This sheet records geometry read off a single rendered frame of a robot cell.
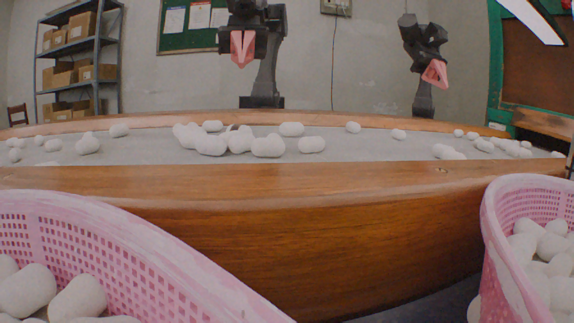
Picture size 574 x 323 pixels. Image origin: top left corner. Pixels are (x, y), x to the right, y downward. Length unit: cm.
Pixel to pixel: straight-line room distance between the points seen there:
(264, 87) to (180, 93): 185
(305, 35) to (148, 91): 170
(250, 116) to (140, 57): 238
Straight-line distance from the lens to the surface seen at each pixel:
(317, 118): 48
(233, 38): 47
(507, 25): 112
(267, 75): 77
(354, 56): 256
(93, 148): 33
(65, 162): 32
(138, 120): 50
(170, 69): 259
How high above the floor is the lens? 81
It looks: 17 degrees down
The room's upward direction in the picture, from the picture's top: 2 degrees clockwise
